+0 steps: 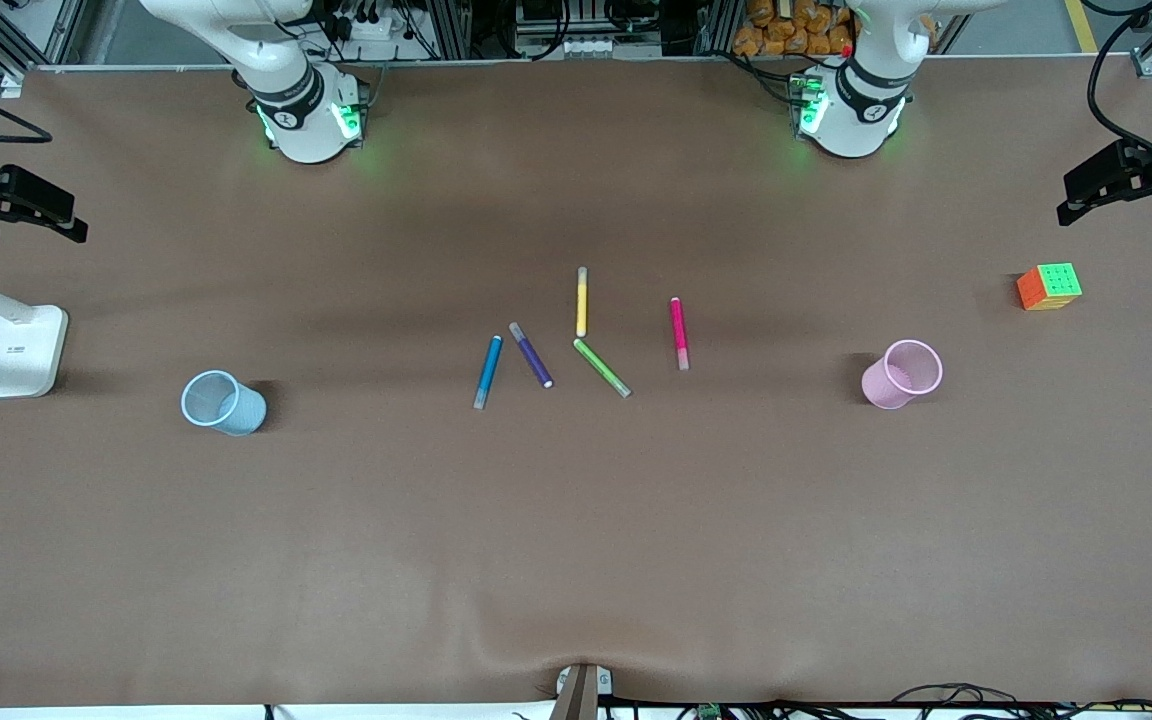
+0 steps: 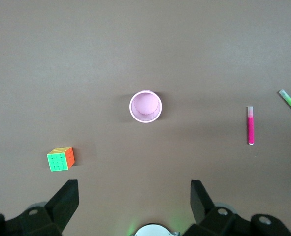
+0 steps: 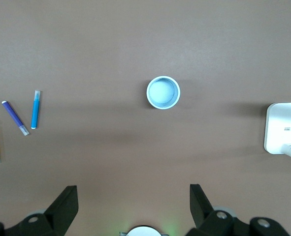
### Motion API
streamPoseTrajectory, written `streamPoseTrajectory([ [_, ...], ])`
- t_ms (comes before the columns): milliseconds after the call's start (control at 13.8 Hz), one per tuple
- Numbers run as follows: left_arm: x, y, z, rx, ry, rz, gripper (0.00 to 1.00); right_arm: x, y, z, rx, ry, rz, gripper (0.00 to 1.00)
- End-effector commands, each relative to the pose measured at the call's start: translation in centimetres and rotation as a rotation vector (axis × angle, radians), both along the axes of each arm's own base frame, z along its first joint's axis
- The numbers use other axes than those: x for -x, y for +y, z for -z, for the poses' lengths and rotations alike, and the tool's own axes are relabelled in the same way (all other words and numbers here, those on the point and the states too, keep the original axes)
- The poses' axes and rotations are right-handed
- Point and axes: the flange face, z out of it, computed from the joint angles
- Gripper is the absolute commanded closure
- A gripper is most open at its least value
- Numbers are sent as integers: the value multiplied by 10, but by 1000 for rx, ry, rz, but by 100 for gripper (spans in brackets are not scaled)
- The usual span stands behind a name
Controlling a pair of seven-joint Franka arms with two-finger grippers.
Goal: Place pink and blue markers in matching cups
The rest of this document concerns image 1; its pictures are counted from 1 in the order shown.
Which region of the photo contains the blue marker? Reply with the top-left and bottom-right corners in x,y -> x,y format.
473,335 -> 504,411

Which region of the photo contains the colourful puzzle cube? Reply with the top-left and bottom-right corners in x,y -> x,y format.
1016,262 -> 1084,312

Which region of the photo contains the white stand base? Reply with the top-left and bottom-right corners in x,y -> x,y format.
0,265 -> 70,400

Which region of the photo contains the pink mesh cup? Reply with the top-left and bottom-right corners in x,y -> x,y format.
860,339 -> 944,411

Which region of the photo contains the blue mesh cup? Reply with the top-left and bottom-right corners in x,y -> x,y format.
181,370 -> 268,438

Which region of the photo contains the orange snack bag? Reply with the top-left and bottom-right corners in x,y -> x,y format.
732,0 -> 855,58

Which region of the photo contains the white power strip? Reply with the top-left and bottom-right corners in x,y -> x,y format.
328,8 -> 399,43

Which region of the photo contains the purple marker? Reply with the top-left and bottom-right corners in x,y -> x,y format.
508,321 -> 555,390

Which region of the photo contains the green marker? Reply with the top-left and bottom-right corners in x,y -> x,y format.
572,338 -> 633,399

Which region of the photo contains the metal table edge bracket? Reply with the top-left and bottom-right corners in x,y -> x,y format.
548,664 -> 614,720

